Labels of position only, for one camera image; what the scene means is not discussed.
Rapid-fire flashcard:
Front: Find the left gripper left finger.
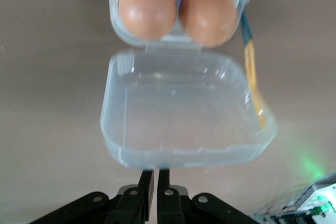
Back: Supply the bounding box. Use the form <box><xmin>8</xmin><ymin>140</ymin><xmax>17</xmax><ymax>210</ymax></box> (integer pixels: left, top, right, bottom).
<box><xmin>104</xmin><ymin>170</ymin><xmax>155</xmax><ymax>224</ymax></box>

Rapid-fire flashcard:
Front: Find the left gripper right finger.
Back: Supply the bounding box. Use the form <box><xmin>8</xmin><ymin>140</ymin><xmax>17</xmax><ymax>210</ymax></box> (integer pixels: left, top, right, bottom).
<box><xmin>156</xmin><ymin>169</ymin><xmax>195</xmax><ymax>224</ymax></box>

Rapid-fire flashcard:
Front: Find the clear plastic egg box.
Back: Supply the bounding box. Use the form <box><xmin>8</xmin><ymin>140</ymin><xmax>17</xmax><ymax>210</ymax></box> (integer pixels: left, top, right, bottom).
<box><xmin>100</xmin><ymin>0</ymin><xmax>279</xmax><ymax>169</ymax></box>

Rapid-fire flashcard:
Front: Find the brown egg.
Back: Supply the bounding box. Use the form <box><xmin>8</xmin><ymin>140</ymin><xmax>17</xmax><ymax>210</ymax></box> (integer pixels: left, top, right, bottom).
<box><xmin>179</xmin><ymin>0</ymin><xmax>238</xmax><ymax>49</ymax></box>
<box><xmin>118</xmin><ymin>0</ymin><xmax>177</xmax><ymax>38</ymax></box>

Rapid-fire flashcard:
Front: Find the blue and yellow strip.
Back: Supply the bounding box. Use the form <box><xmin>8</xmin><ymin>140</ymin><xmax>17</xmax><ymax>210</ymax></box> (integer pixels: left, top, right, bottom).
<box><xmin>240</xmin><ymin>8</ymin><xmax>269</xmax><ymax>132</ymax></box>

